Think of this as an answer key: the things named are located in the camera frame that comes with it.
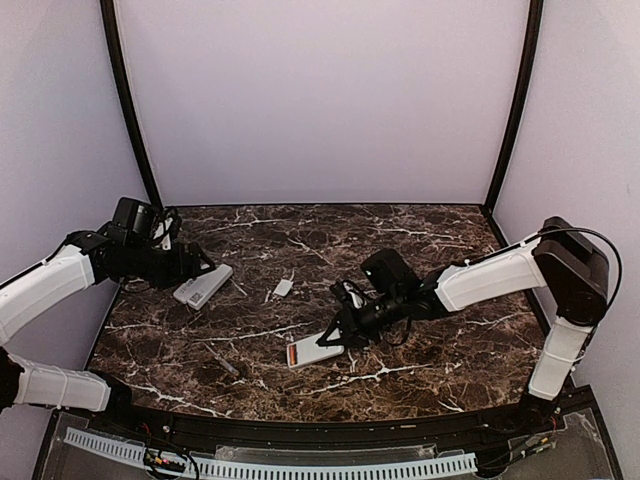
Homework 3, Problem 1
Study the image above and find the black front rail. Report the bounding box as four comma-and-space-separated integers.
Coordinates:
89, 386, 610, 452

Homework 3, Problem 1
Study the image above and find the white remote control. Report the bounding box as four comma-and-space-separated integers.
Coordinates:
286, 333, 345, 370

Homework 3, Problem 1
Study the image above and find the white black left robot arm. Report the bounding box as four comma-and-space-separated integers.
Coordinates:
1, 197, 214, 436

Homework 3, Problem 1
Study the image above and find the orange battery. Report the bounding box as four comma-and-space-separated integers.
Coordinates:
287, 345, 298, 367

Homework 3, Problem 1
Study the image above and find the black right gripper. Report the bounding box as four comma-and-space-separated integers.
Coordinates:
319, 288, 406, 348

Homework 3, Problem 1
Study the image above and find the clear handled screwdriver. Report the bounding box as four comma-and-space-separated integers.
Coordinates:
203, 343, 240, 377

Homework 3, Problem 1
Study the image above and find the white battery cover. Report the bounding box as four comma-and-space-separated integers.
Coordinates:
273, 279, 293, 297

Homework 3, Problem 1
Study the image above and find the white slotted cable duct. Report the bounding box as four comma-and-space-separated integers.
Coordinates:
63, 427, 477, 479

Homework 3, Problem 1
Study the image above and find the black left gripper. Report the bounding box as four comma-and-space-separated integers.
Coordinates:
126, 241, 214, 291

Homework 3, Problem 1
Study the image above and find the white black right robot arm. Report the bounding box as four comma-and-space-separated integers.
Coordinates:
316, 216, 622, 434

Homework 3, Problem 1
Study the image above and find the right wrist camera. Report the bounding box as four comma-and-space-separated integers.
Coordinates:
330, 280, 368, 309

